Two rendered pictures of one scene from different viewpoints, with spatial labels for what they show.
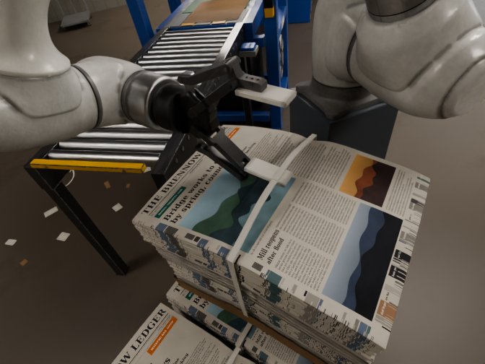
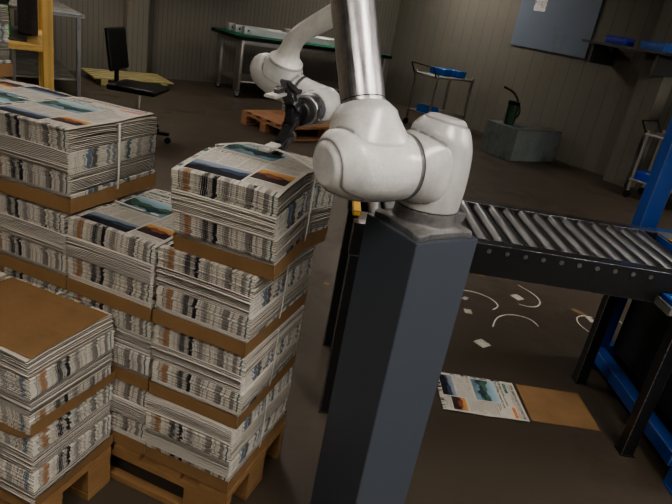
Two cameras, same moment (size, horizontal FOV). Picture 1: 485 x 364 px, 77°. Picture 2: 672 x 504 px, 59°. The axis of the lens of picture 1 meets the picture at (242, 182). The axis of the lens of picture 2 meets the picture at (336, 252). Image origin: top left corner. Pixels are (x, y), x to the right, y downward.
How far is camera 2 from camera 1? 1.52 m
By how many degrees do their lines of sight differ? 60
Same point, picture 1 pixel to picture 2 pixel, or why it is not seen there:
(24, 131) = (258, 77)
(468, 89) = (317, 156)
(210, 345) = not seen: hidden behind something
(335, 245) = (223, 163)
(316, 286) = (201, 157)
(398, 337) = not seen: outside the picture
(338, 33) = not seen: hidden behind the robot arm
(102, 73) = (306, 85)
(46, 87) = (273, 68)
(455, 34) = (336, 124)
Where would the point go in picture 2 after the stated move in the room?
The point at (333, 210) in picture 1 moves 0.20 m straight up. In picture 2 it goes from (247, 165) to (256, 82)
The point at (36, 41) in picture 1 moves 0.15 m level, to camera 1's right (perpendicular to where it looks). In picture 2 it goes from (284, 52) to (297, 59)
